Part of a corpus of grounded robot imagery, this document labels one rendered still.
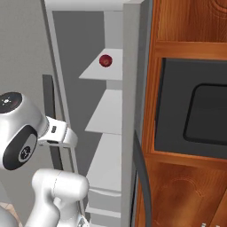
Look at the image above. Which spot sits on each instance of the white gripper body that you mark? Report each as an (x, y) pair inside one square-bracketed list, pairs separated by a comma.
[(71, 137)]

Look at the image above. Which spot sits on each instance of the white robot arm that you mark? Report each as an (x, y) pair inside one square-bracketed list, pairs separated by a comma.
[(17, 124)]

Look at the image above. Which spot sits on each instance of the white freezer shelf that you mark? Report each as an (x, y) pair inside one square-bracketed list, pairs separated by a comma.
[(111, 69), (108, 165), (109, 115)]

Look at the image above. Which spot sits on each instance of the white freezer drawer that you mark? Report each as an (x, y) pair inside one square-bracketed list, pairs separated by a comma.
[(103, 204)]

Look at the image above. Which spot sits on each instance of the grey fridge freezer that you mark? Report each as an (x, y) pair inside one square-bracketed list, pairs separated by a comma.
[(130, 88)]

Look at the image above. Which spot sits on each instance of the grey freezer door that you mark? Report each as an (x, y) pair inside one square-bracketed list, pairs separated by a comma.
[(57, 59)]

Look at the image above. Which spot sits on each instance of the red apple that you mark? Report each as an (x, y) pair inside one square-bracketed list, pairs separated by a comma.
[(105, 60)]

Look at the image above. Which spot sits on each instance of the black built-in oven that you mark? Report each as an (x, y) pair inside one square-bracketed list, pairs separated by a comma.
[(174, 106)]

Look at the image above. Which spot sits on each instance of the brown wooden cupboard door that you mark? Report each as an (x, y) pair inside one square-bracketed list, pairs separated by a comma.
[(189, 20), (180, 195)]

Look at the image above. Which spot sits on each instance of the brown wooden cabinet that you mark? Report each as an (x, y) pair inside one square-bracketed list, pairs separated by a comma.
[(183, 48)]

